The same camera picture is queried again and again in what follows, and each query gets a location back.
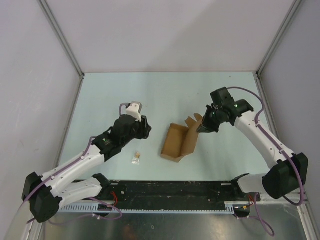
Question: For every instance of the small cardboard scrap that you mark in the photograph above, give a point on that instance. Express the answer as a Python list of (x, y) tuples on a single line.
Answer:
[(136, 158)]

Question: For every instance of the aluminium frame post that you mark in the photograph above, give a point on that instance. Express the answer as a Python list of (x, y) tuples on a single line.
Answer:
[(280, 34), (50, 16)]

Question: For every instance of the aluminium front rail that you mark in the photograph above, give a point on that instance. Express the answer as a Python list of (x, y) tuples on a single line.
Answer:
[(293, 196)]

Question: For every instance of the brown cardboard box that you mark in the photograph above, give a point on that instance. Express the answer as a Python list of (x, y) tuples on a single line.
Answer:
[(181, 140)]

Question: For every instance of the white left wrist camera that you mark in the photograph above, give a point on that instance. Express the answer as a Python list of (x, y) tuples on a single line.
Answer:
[(134, 109)]

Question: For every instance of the aluminium frame post left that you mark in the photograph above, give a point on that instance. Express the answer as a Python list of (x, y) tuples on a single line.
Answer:
[(50, 16)]

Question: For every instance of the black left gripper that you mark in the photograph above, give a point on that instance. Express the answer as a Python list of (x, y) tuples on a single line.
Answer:
[(144, 127)]

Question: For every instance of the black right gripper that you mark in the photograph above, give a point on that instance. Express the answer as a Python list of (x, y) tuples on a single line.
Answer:
[(206, 126)]

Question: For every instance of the grey slotted cable duct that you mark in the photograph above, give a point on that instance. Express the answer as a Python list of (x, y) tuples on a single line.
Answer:
[(207, 208)]

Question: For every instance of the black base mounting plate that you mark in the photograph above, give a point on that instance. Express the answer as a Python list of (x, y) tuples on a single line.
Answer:
[(224, 191)]

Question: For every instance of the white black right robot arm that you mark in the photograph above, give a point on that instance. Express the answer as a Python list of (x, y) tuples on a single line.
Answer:
[(287, 170)]

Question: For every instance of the aluminium frame post right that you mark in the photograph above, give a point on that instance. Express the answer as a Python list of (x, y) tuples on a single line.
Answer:
[(280, 34)]

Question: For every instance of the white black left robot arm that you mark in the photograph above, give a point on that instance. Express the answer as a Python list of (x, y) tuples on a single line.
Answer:
[(51, 191)]

